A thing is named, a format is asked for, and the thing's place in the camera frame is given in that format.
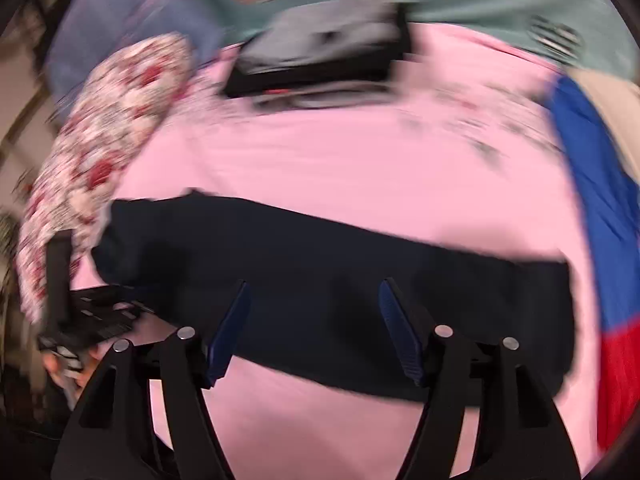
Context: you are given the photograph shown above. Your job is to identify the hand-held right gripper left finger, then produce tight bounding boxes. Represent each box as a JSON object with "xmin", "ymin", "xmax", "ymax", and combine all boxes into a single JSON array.
[{"xmin": 50, "ymin": 280, "xmax": 252, "ymax": 480}]

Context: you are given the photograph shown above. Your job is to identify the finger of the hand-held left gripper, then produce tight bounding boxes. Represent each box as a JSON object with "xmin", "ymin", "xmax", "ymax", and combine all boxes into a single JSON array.
[{"xmin": 112, "ymin": 284, "xmax": 162, "ymax": 318}]

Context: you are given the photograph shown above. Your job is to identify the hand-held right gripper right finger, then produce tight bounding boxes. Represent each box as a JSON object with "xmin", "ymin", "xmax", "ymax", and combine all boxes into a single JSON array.
[{"xmin": 378, "ymin": 278, "xmax": 582, "ymax": 480}]

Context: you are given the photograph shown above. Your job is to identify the dark navy pants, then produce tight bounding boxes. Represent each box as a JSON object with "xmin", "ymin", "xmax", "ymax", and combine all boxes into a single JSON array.
[{"xmin": 90, "ymin": 189, "xmax": 577, "ymax": 402}]

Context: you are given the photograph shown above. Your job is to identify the person's left hand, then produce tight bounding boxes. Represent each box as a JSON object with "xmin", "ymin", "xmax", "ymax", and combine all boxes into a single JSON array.
[{"xmin": 42, "ymin": 341, "xmax": 110, "ymax": 407}]

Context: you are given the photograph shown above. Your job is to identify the pink bed sheet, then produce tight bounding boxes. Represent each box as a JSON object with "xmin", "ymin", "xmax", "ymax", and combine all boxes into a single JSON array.
[{"xmin": 75, "ymin": 22, "xmax": 608, "ymax": 480}]

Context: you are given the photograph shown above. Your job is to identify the red floral pillow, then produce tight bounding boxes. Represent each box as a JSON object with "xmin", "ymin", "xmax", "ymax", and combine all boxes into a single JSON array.
[{"xmin": 16, "ymin": 31, "xmax": 197, "ymax": 323}]

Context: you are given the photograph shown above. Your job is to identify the blue and red cloth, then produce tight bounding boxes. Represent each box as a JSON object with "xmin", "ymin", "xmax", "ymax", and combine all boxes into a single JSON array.
[{"xmin": 546, "ymin": 75, "xmax": 640, "ymax": 453}]

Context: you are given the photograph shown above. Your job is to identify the blue purple blanket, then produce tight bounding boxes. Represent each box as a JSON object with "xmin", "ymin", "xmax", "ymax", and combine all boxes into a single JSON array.
[{"xmin": 46, "ymin": 0, "xmax": 227, "ymax": 107}]

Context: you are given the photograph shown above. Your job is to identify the stack of folded dark clothes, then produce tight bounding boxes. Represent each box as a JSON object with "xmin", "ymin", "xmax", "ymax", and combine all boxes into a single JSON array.
[{"xmin": 221, "ymin": 1, "xmax": 417, "ymax": 112}]

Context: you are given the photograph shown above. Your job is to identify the cream cloth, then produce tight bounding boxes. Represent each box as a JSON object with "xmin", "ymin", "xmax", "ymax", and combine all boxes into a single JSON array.
[{"xmin": 569, "ymin": 66, "xmax": 640, "ymax": 183}]

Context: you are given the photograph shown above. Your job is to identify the teal printed blanket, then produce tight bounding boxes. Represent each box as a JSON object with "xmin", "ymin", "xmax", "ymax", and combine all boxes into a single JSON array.
[{"xmin": 179, "ymin": 0, "xmax": 633, "ymax": 82}]

